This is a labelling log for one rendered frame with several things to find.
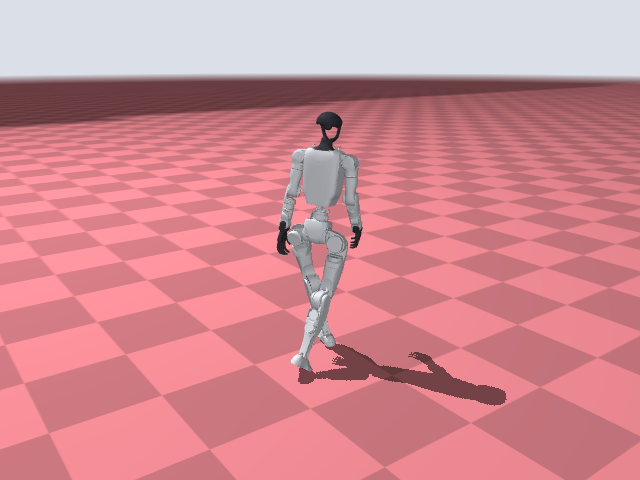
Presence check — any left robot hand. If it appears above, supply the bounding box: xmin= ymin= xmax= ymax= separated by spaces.
xmin=277 ymin=221 xmax=291 ymax=255

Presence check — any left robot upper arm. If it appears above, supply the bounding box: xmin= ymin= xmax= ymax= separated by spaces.
xmin=287 ymin=149 xmax=307 ymax=197

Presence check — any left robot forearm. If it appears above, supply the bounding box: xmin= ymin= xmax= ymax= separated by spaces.
xmin=279 ymin=184 xmax=296 ymax=229

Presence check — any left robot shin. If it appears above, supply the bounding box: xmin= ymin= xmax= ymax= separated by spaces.
xmin=304 ymin=278 xmax=331 ymax=336

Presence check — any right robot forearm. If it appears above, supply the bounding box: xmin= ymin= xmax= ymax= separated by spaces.
xmin=347 ymin=193 xmax=362 ymax=230

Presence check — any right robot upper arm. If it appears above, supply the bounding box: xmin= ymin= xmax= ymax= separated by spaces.
xmin=340 ymin=153 xmax=360 ymax=205

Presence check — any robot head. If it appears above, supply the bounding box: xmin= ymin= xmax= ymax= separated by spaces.
xmin=314 ymin=112 xmax=343 ymax=151

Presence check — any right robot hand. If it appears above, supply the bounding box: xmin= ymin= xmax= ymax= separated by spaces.
xmin=350 ymin=226 xmax=362 ymax=248

